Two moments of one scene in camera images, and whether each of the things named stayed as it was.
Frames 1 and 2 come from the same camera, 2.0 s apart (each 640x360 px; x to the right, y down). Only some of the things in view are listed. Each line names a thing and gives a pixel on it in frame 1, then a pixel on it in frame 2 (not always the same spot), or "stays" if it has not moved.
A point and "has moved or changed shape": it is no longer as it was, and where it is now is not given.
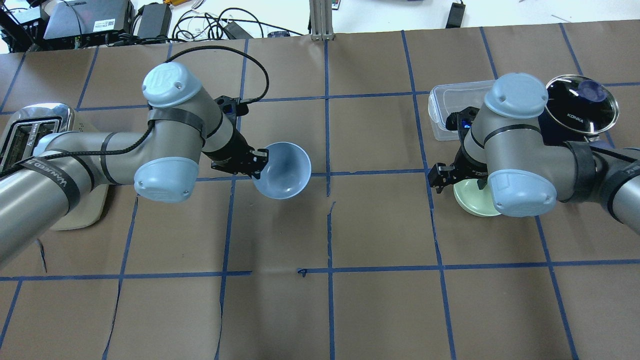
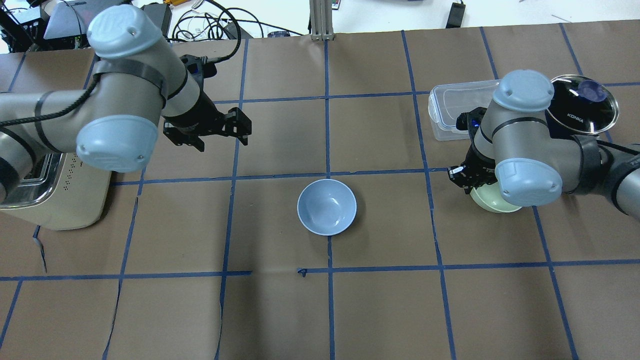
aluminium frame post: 321,20 stays
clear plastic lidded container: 444,99 stays
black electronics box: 79,23 stays
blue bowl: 287,172 to 327,207
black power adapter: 456,15 stays
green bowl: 478,202 has moved or changed shape
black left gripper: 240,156 to 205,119
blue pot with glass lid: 578,108 stays
